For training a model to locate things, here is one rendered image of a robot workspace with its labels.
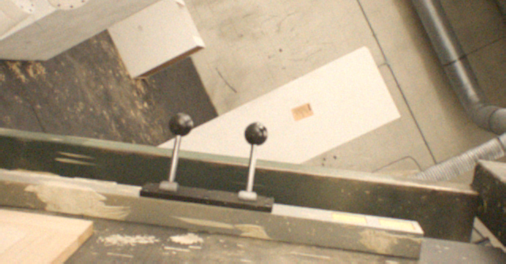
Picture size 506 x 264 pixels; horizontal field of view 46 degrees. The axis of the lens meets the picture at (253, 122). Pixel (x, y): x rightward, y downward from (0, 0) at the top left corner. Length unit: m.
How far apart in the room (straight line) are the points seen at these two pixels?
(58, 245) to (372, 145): 8.23
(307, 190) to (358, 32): 7.77
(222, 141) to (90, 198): 3.60
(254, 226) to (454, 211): 0.43
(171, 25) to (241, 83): 3.29
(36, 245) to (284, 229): 0.34
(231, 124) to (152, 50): 1.63
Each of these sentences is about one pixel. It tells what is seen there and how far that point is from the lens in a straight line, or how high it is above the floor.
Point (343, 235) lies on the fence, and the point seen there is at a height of 1.60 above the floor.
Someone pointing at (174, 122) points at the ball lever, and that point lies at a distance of 0.92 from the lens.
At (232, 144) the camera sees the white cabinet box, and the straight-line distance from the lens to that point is 4.48.
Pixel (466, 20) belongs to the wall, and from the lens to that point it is 9.06.
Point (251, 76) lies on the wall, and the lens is 8.86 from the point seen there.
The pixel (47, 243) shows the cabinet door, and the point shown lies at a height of 1.28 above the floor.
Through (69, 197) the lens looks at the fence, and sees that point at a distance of 0.93.
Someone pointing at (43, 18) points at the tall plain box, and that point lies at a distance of 3.30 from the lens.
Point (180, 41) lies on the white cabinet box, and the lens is 5.74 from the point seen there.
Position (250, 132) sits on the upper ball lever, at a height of 1.53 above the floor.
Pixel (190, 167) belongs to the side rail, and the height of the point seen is 1.37.
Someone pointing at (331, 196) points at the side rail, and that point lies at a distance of 1.12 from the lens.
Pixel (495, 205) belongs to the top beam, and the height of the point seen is 1.84.
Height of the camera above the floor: 1.67
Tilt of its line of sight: 8 degrees down
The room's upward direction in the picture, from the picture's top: 64 degrees clockwise
